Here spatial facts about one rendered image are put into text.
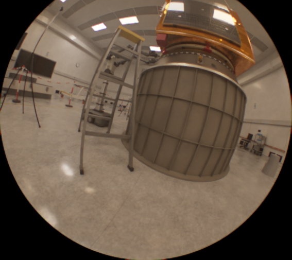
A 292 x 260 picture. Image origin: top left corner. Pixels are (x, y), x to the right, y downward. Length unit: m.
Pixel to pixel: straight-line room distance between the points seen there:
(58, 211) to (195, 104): 1.30
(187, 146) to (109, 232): 0.94
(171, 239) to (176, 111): 1.03
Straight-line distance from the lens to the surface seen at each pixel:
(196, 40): 1.62
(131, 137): 0.89
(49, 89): 4.73
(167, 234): 0.67
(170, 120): 1.01
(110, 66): 2.33
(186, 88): 1.04
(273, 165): 2.81
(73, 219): 0.64
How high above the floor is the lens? 0.59
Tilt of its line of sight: 3 degrees down
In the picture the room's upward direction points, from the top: 15 degrees clockwise
